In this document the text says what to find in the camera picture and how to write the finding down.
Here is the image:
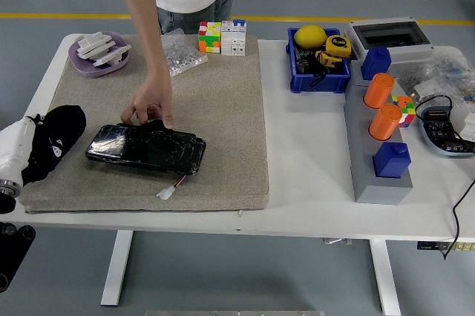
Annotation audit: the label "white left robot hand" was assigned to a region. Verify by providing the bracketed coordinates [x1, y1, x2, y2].
[0, 113, 44, 184]

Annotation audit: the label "person's right hand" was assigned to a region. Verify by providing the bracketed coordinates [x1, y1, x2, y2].
[120, 71, 175, 131]

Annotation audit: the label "black glossy panel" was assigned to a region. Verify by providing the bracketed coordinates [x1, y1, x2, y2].
[85, 119, 207, 176]

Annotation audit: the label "clear bag of screws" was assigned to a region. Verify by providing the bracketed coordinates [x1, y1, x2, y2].
[161, 28, 209, 79]

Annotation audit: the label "long white plastic part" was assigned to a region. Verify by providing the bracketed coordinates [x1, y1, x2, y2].
[91, 44, 133, 68]

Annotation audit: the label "grey-brown mat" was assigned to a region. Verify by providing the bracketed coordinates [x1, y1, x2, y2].
[18, 33, 270, 214]

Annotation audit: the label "large colourful puzzle cube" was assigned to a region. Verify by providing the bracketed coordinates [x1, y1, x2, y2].
[197, 21, 223, 54]

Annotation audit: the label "stacked white plastic parts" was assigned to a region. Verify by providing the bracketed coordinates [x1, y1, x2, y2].
[76, 32, 116, 60]

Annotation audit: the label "purple tray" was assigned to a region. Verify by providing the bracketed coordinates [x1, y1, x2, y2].
[68, 30, 131, 78]

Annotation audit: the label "white circuit breaker block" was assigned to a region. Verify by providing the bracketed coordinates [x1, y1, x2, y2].
[220, 18, 247, 57]

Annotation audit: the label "dark parts in bin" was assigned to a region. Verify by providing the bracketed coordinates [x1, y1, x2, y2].
[295, 48, 320, 74]

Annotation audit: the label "white table leg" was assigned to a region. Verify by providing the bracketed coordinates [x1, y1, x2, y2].
[100, 229, 134, 308]
[369, 238, 402, 316]

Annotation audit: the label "yellow ball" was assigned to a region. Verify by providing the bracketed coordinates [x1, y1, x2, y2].
[294, 24, 328, 50]

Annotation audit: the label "blue plastic bin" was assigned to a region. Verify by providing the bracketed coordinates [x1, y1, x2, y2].
[285, 27, 353, 94]

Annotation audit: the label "yellow black tool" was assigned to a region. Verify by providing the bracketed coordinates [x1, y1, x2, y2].
[314, 50, 344, 69]

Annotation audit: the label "yellow floor tape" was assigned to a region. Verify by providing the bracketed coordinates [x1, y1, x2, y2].
[0, 13, 475, 27]

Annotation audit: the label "yellow black tape measure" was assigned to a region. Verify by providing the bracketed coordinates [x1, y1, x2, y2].
[325, 34, 352, 59]

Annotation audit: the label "grey block holder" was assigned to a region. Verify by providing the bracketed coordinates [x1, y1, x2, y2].
[343, 59, 414, 205]

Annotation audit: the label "blue block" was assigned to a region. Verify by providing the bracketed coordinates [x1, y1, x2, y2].
[373, 141, 412, 179]
[361, 45, 392, 82]

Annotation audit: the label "orange cylinder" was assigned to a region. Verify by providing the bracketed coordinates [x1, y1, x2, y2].
[363, 73, 395, 108]
[368, 103, 402, 142]

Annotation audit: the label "small colourful puzzle cube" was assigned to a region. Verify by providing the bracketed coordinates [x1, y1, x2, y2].
[391, 94, 415, 128]

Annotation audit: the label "clear bag of small parts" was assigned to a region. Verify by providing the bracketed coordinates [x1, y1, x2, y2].
[389, 47, 475, 109]

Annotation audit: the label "blue-grey tray with electronics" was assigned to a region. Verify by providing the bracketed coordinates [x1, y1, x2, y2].
[418, 105, 475, 157]

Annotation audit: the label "white plastic module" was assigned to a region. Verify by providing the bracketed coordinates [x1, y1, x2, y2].
[448, 102, 475, 142]

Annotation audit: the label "black table control box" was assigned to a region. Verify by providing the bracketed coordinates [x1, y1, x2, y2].
[416, 241, 475, 252]

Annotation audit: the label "white plug with wires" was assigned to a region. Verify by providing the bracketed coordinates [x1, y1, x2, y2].
[156, 176, 185, 199]

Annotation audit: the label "grey electrical enclosure box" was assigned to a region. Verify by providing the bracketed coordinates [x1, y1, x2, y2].
[344, 16, 439, 67]

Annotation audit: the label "black cable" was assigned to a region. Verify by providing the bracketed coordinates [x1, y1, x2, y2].
[414, 95, 475, 260]

